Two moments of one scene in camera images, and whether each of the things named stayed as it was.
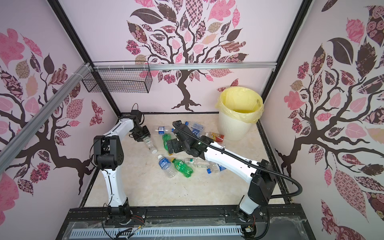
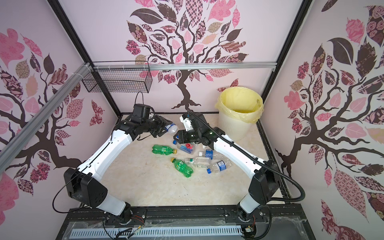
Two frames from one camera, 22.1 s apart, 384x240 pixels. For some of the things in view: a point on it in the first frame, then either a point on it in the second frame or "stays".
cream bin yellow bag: [239, 107] stays
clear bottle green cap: [199, 163] stays
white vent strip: [184, 232] stays
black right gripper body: [177, 146] to [190, 136]
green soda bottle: [166, 137] to [163, 150]
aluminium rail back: [105, 67] stays
